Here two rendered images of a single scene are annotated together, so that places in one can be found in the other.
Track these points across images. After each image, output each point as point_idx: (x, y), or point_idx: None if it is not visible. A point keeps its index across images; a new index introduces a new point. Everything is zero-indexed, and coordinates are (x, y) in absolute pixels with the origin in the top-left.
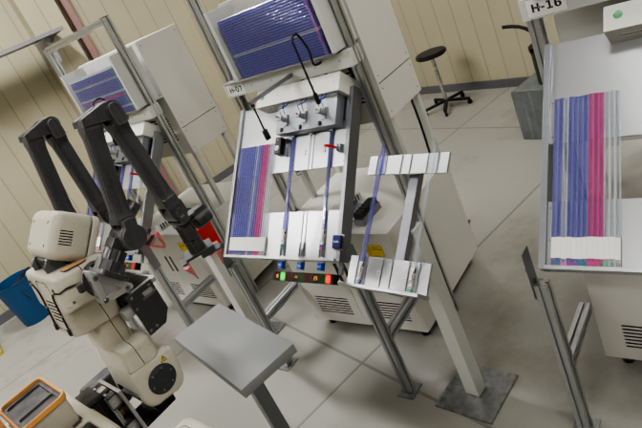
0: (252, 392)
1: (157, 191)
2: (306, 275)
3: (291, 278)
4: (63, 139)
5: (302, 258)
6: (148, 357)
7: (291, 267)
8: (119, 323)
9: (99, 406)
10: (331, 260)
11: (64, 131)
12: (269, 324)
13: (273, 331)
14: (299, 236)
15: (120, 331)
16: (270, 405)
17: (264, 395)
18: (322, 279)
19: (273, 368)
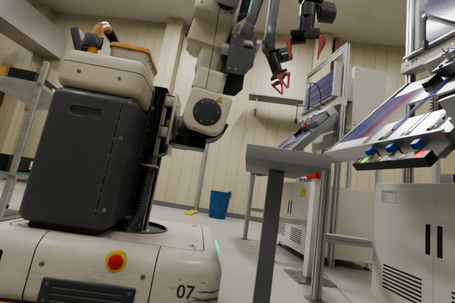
0: (255, 157)
1: None
2: (392, 155)
3: (373, 160)
4: None
5: (398, 137)
6: (211, 87)
7: (376, 222)
8: (217, 57)
9: (160, 95)
10: (437, 130)
11: None
12: (323, 244)
13: (322, 254)
14: (407, 130)
15: (212, 62)
16: (268, 258)
17: (269, 240)
18: (411, 155)
19: (293, 157)
